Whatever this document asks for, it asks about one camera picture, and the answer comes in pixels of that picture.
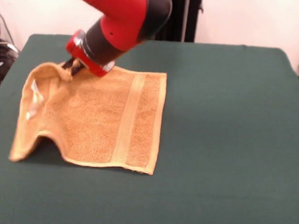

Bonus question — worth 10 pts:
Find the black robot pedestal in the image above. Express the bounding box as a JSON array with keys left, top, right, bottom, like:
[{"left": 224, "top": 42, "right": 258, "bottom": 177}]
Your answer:
[{"left": 154, "top": 0, "right": 204, "bottom": 44}]

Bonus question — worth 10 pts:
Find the dark green table cloth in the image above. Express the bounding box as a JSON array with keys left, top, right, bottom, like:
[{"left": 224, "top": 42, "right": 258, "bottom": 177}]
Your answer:
[{"left": 0, "top": 30, "right": 299, "bottom": 224}]

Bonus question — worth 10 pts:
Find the tan terry towel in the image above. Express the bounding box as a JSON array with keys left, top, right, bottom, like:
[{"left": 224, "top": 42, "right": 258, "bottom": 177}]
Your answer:
[{"left": 8, "top": 59, "right": 168, "bottom": 176}]

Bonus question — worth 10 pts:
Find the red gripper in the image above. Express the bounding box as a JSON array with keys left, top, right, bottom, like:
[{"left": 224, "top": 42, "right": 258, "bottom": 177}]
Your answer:
[{"left": 61, "top": 28, "right": 117, "bottom": 78}]

